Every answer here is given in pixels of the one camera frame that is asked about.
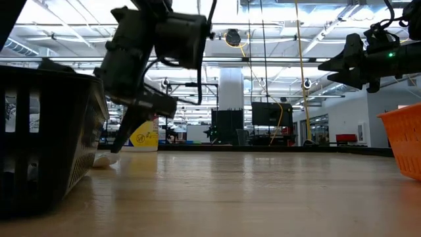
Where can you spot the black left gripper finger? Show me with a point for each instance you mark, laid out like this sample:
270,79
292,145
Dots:
126,131

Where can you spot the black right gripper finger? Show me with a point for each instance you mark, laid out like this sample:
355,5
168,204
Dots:
352,56
353,78

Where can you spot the black plastic basket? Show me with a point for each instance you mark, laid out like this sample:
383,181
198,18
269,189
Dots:
59,148

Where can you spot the orange plastic basket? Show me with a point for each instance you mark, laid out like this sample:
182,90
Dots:
406,141

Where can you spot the white blue alcohol pad packet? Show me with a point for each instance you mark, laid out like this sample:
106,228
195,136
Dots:
10,112

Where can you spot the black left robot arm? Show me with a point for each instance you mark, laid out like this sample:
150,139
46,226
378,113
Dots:
10,16

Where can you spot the white-lidded disinfectant wipes canister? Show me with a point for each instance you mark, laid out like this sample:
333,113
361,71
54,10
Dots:
146,136

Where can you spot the red box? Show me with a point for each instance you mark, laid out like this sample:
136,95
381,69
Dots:
346,138

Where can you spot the white panel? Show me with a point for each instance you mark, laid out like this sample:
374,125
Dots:
197,133

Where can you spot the long ceiling light bar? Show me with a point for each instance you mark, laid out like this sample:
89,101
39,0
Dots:
263,60

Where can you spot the black screen panel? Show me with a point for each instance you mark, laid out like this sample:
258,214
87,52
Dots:
269,115

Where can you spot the white pillar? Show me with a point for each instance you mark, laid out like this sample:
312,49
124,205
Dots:
231,89

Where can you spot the silver ventilation duct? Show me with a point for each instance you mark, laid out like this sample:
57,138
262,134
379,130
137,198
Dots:
332,89

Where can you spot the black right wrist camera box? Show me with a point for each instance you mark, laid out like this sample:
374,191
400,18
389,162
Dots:
413,19

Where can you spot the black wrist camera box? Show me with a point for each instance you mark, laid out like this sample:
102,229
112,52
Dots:
182,39
413,19

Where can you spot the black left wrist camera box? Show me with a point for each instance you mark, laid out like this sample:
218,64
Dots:
182,39

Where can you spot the black background rig frame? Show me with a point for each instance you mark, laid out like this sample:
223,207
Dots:
192,84

